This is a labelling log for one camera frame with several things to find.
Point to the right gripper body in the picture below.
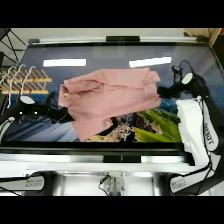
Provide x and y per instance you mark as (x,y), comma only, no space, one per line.
(165,91)

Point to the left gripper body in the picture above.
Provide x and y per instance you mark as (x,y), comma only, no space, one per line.
(63,116)

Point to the white garment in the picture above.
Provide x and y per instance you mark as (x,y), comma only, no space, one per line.
(191,130)

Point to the pink checked shirt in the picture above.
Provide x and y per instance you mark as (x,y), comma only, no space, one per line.
(110,96)

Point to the silver frame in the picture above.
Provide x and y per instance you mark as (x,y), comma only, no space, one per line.
(100,170)

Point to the brown clothes hanger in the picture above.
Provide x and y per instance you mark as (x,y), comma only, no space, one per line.
(23,81)
(36,79)
(10,87)

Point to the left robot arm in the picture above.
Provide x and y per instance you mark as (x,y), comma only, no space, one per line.
(20,110)

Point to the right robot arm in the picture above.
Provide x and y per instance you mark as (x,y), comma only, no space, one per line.
(206,110)

